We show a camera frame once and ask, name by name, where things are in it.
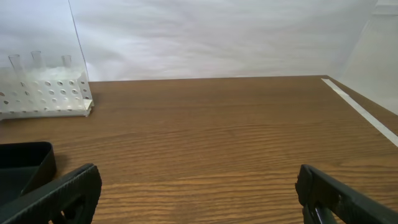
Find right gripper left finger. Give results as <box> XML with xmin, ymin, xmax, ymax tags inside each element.
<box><xmin>0</xmin><ymin>163</ymin><xmax>103</xmax><ymax>224</ymax></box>

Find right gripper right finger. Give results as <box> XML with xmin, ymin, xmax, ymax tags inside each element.
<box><xmin>294</xmin><ymin>164</ymin><xmax>398</xmax><ymax>224</ymax></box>

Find black tray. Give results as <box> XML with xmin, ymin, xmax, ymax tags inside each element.
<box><xmin>0</xmin><ymin>141</ymin><xmax>57</xmax><ymax>206</ymax></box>

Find clear test tube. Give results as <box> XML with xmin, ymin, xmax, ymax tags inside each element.
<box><xmin>7</xmin><ymin>54</ymin><xmax>26</xmax><ymax>82</ymax></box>
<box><xmin>60</xmin><ymin>55</ymin><xmax>73</xmax><ymax>70</ymax></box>
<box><xmin>30</xmin><ymin>50</ymin><xmax>45</xmax><ymax>72</ymax></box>

